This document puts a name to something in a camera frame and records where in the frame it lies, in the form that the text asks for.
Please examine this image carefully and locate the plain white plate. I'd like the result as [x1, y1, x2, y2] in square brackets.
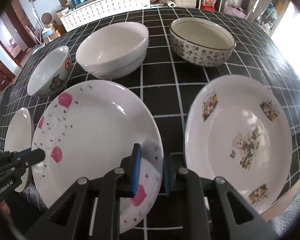
[4, 107, 35, 193]

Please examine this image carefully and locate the pink flower white plate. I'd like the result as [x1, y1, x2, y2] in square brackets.
[32, 80, 164, 233]

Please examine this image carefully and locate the white bowl with cartoon print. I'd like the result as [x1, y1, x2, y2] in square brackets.
[27, 46, 72, 97]

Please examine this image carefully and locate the plain cream white bowl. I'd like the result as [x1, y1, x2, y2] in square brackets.
[76, 22, 149, 80]

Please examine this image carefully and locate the floral patterned bowl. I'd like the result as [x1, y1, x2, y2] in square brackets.
[170, 17, 236, 67]

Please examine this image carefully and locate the black white checkered tablecloth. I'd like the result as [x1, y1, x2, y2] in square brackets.
[0, 6, 300, 240]

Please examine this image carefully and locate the white tv cabinet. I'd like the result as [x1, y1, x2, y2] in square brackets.
[59, 0, 198, 33]

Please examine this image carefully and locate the paper towel roll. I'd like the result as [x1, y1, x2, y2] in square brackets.
[164, 0, 176, 8]

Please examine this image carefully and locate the pink tote bag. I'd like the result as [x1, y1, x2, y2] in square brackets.
[223, 6, 247, 19]

